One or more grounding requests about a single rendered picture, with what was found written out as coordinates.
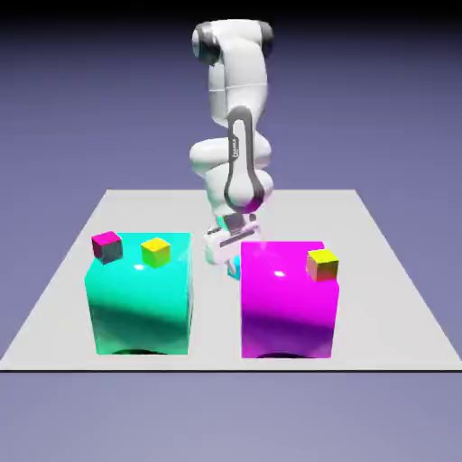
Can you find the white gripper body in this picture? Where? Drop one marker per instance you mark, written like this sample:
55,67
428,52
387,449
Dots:
225,251

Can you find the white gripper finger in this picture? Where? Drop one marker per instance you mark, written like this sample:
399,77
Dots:
234,270

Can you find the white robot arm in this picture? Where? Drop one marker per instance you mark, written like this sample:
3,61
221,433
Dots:
238,72

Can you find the small yellow cube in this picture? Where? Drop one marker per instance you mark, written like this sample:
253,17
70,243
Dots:
322,266
156,253

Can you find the small magenta cube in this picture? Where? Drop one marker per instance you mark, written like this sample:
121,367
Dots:
107,247

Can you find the large magenta box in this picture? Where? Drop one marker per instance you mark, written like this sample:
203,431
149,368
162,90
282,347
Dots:
285,310

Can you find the large cyan box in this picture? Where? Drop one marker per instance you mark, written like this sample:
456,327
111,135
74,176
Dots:
140,306

